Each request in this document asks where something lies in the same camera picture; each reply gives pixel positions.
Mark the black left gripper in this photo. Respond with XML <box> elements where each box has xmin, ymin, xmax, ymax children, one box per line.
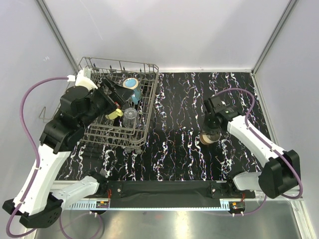
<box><xmin>78</xmin><ymin>76</ymin><xmax>135</xmax><ymax>129</ymax></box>

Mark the brown metal cup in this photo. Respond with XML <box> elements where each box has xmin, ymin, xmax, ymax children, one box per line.
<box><xmin>199</xmin><ymin>132</ymin><xmax>221</xmax><ymax>145</ymax></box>

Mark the blue butterfly mug orange inside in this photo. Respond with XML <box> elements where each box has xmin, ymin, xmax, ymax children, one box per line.
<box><xmin>123</xmin><ymin>78</ymin><xmax>142</xmax><ymax>105</ymax></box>

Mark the paper cup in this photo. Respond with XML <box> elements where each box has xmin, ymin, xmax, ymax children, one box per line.
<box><xmin>105</xmin><ymin>109</ymin><xmax>123</xmax><ymax>120</ymax></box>

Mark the clear glass cup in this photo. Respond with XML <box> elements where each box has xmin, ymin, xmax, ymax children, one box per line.
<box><xmin>122</xmin><ymin>108</ymin><xmax>138</xmax><ymax>128</ymax></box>

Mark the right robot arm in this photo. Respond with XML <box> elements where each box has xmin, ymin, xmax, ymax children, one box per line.
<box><xmin>200</xmin><ymin>96</ymin><xmax>301</xmax><ymax>199</ymax></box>

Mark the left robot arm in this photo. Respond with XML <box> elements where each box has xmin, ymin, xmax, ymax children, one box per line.
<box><xmin>2</xmin><ymin>75</ymin><xmax>134</xmax><ymax>231</ymax></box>

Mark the black marble pattern mat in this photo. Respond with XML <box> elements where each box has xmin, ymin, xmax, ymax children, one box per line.
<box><xmin>57</xmin><ymin>72</ymin><xmax>261</xmax><ymax>181</ymax></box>

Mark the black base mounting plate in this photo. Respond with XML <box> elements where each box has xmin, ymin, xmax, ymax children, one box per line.
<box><xmin>86</xmin><ymin>180</ymin><xmax>256</xmax><ymax>209</ymax></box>

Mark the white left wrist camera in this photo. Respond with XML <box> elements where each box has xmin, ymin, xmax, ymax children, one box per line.
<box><xmin>67</xmin><ymin>68</ymin><xmax>98</xmax><ymax>91</ymax></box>

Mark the grey wire dish rack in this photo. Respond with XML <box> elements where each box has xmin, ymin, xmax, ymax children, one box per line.
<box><xmin>39</xmin><ymin>56</ymin><xmax>160</xmax><ymax>154</ymax></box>

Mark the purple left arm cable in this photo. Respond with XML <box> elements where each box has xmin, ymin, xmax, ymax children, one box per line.
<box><xmin>6</xmin><ymin>76</ymin><xmax>69</xmax><ymax>237</ymax></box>

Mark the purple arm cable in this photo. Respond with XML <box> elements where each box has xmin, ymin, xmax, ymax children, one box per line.
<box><xmin>6</xmin><ymin>76</ymin><xmax>69</xmax><ymax>237</ymax></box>
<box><xmin>214</xmin><ymin>88</ymin><xmax>304</xmax><ymax>200</ymax></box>

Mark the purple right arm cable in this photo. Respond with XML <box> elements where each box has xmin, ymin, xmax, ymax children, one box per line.
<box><xmin>214</xmin><ymin>88</ymin><xmax>304</xmax><ymax>200</ymax></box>

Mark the white slotted cable duct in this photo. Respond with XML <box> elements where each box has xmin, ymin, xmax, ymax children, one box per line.
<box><xmin>67</xmin><ymin>200</ymin><xmax>110</xmax><ymax>211</ymax></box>

